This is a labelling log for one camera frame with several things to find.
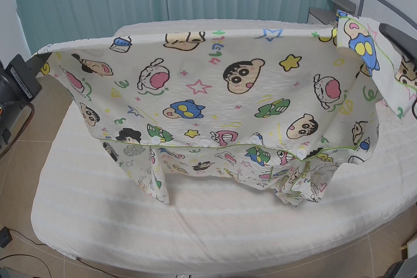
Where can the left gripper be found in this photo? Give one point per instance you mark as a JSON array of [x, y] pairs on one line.
[[39, 63]]

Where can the white printed pyjama top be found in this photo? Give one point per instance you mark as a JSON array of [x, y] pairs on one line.
[[208, 81]]

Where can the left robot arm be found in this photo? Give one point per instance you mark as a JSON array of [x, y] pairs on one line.
[[8, 87]]

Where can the bed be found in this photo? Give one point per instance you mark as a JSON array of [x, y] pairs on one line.
[[195, 237]]

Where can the black power adapter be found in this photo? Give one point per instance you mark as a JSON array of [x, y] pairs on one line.
[[5, 237]]

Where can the grey bedside table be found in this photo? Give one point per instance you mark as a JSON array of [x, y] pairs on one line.
[[322, 14]]

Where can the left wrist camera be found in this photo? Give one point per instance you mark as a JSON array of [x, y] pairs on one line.
[[24, 78]]

